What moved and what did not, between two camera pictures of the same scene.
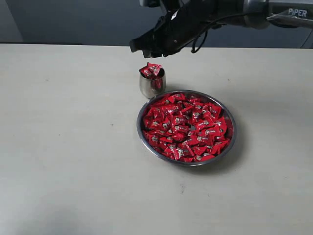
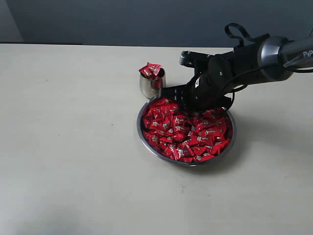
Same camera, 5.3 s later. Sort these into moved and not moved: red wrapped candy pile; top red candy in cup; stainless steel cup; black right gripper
Moved: black right gripper
Not moved: stainless steel cup; top red candy in cup; red wrapped candy pile
